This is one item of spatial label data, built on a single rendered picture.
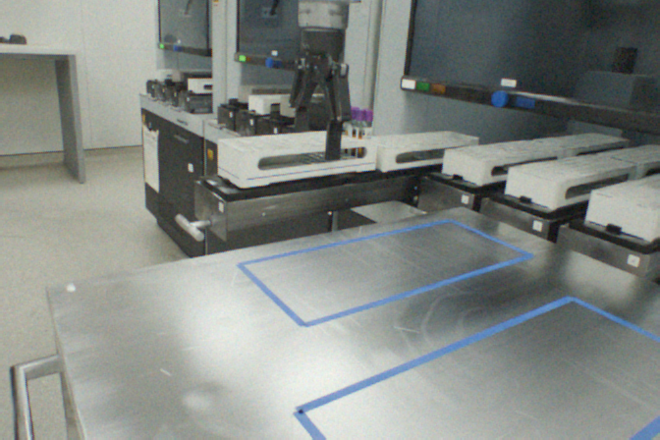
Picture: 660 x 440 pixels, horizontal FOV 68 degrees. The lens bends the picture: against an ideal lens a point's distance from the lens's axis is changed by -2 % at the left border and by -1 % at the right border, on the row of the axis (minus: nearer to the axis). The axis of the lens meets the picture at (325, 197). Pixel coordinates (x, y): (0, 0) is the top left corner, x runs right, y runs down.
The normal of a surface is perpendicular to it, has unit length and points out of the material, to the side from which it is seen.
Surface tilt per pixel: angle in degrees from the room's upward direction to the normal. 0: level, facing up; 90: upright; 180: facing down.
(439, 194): 90
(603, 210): 90
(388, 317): 0
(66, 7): 90
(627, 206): 90
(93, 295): 0
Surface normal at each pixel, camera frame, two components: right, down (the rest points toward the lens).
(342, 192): 0.58, 0.29
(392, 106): -0.81, 0.13
